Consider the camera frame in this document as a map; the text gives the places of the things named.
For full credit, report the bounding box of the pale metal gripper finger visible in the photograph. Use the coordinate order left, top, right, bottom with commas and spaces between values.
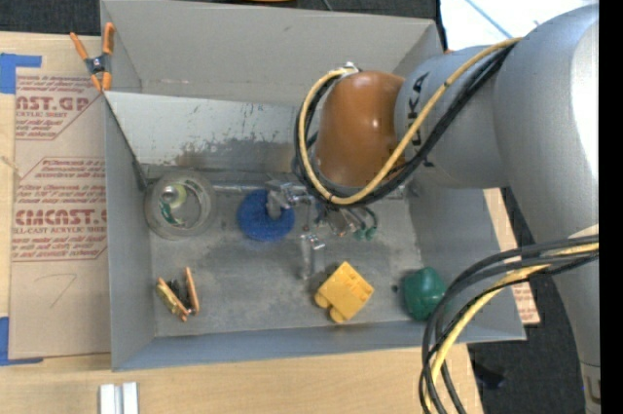
265, 180, 307, 223
298, 232, 327, 281

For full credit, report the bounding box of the yellow toy block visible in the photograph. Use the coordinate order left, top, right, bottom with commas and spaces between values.
312, 261, 376, 324

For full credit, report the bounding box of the grey metal bin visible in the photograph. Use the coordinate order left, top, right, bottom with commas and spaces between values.
99, 0, 528, 372

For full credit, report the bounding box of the clear glass jar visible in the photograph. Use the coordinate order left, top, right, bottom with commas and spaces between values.
144, 169, 218, 242

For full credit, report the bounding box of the green toy pepper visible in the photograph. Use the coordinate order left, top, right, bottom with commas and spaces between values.
399, 266, 449, 322

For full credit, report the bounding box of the orange and black small clamp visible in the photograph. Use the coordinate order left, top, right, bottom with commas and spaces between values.
155, 266, 202, 323

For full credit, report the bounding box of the brown cardboard board, red print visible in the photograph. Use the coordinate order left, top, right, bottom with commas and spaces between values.
0, 30, 541, 367

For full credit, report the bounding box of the blue ring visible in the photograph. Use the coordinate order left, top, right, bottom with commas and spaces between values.
236, 188, 297, 243

